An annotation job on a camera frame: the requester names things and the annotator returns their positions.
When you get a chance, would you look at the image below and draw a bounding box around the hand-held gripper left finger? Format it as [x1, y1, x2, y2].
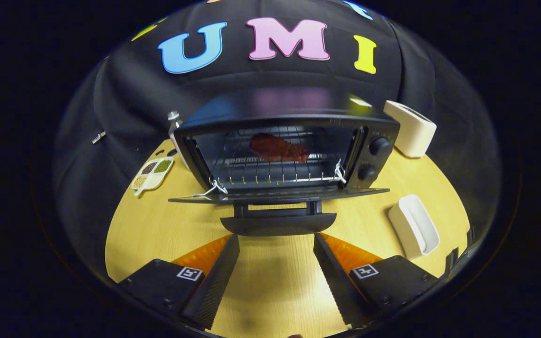
[119, 233, 241, 330]

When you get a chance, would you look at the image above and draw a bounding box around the brown meat piece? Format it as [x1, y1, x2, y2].
[250, 133, 310, 163]

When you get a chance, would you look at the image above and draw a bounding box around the black backdrop cloth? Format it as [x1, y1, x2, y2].
[52, 0, 503, 277]

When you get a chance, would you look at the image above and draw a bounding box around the clear plastic bottle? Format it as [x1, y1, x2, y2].
[167, 111, 189, 167]

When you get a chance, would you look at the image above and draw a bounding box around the white divided spice dish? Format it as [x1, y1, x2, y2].
[131, 156, 175, 195]

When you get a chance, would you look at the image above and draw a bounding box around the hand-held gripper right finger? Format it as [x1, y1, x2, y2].
[313, 232, 440, 328]

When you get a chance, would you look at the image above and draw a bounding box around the black toaster oven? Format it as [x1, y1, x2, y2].
[168, 89, 401, 237]

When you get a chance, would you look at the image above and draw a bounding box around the white ribbed rectangular dish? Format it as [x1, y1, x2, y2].
[388, 194, 440, 260]

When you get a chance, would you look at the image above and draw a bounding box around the white bread toaster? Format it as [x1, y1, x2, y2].
[383, 100, 437, 158]

